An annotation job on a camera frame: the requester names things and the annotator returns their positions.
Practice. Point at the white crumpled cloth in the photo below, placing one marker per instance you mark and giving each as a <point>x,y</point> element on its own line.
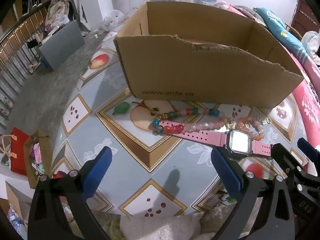
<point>312,45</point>

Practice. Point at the pink floral blanket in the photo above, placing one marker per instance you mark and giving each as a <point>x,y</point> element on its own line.
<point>307,100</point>

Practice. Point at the red paper bag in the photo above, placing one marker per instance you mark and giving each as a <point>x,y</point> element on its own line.
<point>17,152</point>

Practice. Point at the metal stair railing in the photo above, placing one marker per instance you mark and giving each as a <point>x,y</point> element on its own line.
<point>15,55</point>

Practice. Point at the white fuzzy clothing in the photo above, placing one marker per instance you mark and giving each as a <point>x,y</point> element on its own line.
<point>160,227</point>

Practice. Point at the brown paper bag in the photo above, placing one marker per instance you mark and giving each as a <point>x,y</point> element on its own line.
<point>28,170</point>

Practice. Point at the brown cardboard box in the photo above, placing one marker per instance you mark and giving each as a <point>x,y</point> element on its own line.
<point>200,75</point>

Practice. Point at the grey brown blanket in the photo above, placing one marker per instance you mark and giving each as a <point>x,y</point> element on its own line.
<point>250,12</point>

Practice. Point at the white plastic bag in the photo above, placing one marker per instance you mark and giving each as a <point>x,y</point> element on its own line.
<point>112,17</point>

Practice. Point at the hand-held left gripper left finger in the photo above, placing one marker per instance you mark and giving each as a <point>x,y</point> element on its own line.
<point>97,173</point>

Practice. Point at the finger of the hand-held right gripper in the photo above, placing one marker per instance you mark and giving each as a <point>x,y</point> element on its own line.
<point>283,156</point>
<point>308,148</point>

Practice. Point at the brown wooden door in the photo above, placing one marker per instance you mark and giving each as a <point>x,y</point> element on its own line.
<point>307,12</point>

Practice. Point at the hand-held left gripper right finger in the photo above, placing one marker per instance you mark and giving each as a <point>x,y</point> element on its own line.
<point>226,173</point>

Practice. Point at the teal printed pillow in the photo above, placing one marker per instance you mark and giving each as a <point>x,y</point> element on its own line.
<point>277,27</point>

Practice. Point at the heap of light clothes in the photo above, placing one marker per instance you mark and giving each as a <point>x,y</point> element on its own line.
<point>58,11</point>

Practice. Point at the grey panel box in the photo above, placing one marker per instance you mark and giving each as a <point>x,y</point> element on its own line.
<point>62,47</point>

